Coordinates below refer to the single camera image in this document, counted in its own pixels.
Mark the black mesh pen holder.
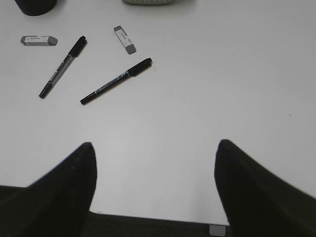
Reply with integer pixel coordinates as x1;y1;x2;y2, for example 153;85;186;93
15;0;57;16

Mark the grey eraser in middle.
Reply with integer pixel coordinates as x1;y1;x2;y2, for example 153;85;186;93
20;36;58;46

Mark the black marker pen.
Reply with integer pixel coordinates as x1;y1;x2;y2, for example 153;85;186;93
39;36;87;99
80;58;152;105

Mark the grey eraser at right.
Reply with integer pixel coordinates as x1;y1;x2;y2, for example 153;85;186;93
114;26;136;55

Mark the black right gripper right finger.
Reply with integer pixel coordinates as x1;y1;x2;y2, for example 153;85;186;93
214;139;316;237

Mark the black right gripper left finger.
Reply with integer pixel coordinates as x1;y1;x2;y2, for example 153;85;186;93
0;142;97;237

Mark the grey eraser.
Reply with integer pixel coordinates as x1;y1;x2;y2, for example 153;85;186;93
114;26;136;55
20;36;58;46

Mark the pale green woven basket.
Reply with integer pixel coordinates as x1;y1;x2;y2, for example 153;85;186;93
123;0;174;6

